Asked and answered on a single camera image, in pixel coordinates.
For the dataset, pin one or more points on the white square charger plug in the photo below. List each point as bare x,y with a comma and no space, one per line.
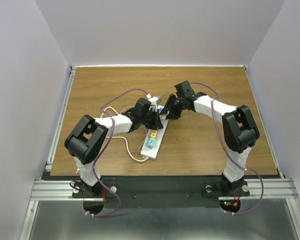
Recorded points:
164,113

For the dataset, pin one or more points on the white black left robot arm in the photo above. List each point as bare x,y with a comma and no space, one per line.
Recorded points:
85,143

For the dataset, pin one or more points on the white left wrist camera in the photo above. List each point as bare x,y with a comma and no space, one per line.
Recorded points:
155,100

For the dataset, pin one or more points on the white power strip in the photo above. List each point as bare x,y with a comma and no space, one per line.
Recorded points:
152,153

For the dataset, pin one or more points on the yellow usb charger plug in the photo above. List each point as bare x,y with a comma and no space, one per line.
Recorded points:
153,134

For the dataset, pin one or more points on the aluminium frame rail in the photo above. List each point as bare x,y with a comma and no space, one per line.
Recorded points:
190,147

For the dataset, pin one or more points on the teal charger plug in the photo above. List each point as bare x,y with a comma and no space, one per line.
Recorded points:
151,143

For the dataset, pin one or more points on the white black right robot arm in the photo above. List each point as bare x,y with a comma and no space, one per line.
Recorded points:
235,126

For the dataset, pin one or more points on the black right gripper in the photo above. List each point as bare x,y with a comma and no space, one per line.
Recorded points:
174,115

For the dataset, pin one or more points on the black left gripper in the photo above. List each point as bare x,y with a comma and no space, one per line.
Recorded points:
156,124

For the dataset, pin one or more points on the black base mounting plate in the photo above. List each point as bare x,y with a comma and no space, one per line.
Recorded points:
158,192

